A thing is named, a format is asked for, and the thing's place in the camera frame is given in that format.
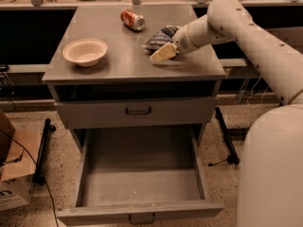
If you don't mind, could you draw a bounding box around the black stand leg left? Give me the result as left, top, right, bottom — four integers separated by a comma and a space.
32, 118, 56, 185

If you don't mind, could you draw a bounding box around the blue chip bag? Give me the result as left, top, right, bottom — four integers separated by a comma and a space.
142, 26, 179, 51

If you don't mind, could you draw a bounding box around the cardboard box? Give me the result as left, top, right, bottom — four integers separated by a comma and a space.
0, 111, 41, 211

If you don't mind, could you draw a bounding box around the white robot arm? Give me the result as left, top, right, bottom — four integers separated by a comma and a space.
151, 0, 303, 227

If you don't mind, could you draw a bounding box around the black floor cable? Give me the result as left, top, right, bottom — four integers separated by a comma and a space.
0, 129, 60, 227
207, 156, 231, 167

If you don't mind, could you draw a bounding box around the grey drawer cabinet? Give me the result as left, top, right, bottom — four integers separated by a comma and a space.
43, 5, 224, 147

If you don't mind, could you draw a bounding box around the white paper bowl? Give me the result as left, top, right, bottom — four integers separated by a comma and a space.
62, 38, 108, 67

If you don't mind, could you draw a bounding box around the upper grey drawer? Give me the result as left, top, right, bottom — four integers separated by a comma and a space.
55, 96, 217, 129

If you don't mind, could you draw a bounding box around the black floor cable left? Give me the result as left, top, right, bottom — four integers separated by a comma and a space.
0, 129, 60, 227

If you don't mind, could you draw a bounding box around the red soda can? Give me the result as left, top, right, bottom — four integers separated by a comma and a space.
120, 9, 145, 31

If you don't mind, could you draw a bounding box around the open lower grey drawer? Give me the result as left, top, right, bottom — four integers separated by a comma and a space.
58, 126, 223, 226

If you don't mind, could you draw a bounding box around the black floor cable right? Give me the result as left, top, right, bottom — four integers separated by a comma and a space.
207, 156, 231, 167

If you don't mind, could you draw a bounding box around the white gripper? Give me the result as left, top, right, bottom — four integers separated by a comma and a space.
150, 26, 197, 63

